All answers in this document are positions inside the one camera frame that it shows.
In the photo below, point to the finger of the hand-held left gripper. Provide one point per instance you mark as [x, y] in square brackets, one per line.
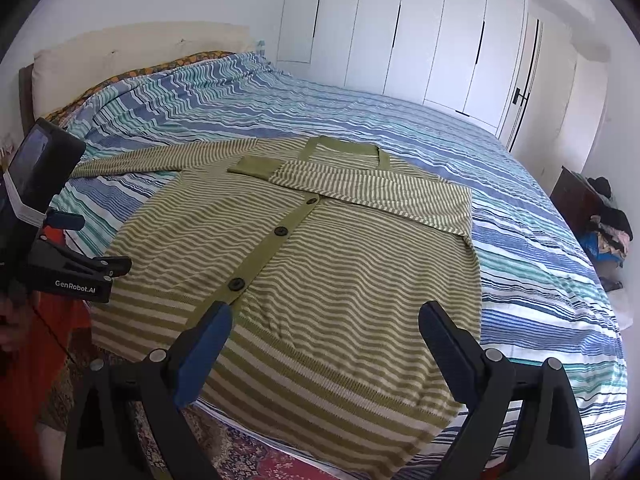
[65, 220]
[110, 266]

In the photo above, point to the dark wooden nightstand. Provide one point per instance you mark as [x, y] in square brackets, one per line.
[570, 200]

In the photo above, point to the pile of clothes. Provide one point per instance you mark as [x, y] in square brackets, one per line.
[610, 230]

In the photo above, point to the white door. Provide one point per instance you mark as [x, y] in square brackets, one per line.
[550, 100]

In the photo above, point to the white wardrobe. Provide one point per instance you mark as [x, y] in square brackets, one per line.
[425, 35]

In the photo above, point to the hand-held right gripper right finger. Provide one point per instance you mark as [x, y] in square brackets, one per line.
[447, 355]

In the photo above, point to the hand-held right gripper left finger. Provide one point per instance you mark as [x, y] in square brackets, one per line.
[202, 355]

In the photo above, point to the orange patterned bedsheet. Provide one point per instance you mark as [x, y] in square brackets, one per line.
[165, 67]

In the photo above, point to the green striped cardigan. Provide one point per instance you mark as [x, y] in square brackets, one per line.
[325, 260]

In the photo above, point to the person's left hand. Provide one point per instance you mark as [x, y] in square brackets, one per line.
[7, 322]

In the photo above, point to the clear plastic bottle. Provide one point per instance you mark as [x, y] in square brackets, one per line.
[260, 46]

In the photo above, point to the red patterned rug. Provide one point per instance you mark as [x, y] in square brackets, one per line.
[225, 452]

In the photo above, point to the beige headboard cushion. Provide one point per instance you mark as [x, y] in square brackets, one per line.
[125, 45]

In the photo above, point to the blue striped blanket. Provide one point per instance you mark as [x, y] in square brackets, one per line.
[525, 260]

